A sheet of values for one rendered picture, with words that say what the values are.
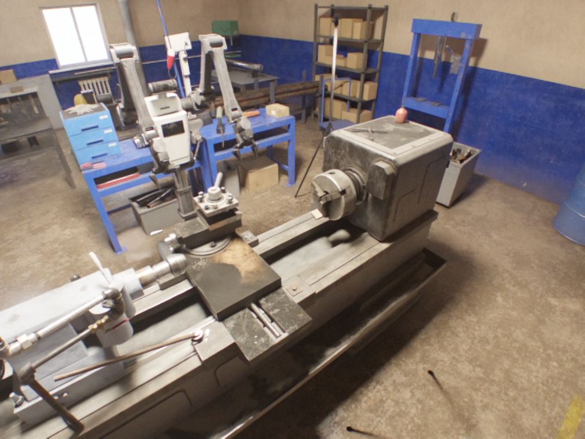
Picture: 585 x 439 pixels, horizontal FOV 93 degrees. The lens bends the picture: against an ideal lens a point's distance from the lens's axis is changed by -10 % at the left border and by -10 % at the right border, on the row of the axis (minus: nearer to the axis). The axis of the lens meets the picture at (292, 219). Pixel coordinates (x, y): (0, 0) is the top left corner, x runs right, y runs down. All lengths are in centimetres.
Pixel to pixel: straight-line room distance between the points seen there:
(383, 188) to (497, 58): 347
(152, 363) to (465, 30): 425
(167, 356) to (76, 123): 213
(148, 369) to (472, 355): 203
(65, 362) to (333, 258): 119
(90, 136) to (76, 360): 208
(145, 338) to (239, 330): 48
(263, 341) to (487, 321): 194
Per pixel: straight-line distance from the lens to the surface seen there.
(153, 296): 156
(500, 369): 255
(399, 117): 197
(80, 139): 299
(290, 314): 131
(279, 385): 168
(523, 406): 249
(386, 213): 164
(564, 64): 456
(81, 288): 123
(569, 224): 415
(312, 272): 152
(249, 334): 126
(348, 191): 152
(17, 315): 128
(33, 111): 516
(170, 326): 156
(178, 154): 211
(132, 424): 144
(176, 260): 123
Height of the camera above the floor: 192
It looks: 36 degrees down
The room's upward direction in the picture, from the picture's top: straight up
